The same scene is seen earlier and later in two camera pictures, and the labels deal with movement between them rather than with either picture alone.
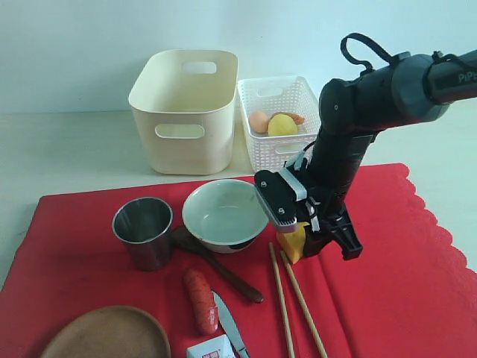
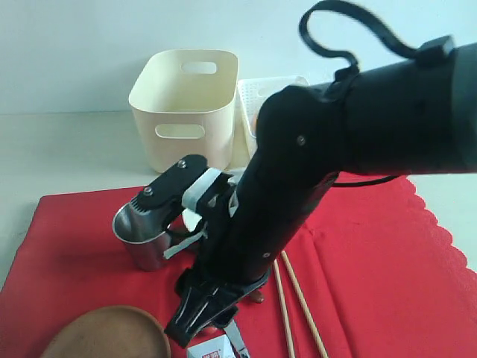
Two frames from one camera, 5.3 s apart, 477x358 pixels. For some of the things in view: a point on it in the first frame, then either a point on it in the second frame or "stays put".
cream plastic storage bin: (185, 101) stays put
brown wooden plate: (109, 332) stays put
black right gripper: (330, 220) → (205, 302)
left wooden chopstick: (283, 303) stays put
